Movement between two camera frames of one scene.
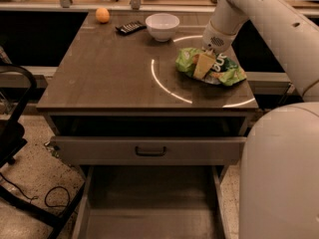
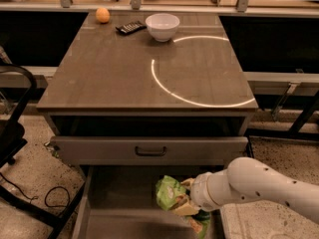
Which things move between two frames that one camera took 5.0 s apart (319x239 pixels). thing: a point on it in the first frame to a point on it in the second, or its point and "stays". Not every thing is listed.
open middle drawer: x=153 y=202 stays
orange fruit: x=102 y=15 stays
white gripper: x=215 y=39 to x=200 y=192
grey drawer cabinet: x=115 y=96 stays
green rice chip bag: x=224 y=70 to x=167 y=189
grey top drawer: x=150 y=150 stays
